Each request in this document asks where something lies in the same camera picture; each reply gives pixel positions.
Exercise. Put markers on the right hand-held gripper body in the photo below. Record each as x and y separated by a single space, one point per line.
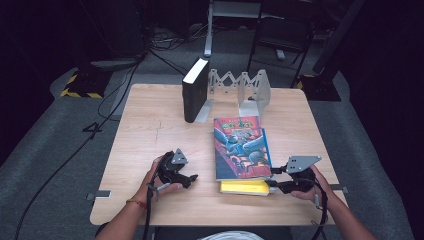
301 181

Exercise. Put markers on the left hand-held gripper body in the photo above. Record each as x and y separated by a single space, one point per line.
170 170

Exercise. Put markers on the yellow book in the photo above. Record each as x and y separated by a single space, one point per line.
245 188

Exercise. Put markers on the red illustrated book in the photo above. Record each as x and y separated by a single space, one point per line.
241 150

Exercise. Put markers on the grey expandable metal book stand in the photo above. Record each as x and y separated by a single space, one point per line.
250 110

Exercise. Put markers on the black hardcover book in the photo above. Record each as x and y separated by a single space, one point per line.
195 96

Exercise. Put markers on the person's right hand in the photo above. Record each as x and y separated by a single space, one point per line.
321 193

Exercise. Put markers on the person's left hand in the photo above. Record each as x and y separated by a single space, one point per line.
148 190

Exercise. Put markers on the person's white shirt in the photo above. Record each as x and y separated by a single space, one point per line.
233 236

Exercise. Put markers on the black chair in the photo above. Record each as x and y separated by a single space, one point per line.
283 36

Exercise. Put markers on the grey metal table bracket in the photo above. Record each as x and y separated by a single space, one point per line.
340 188
100 194

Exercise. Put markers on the white desk frame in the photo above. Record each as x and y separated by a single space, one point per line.
209 33

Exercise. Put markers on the black slanted stand post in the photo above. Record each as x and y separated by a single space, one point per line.
336 36

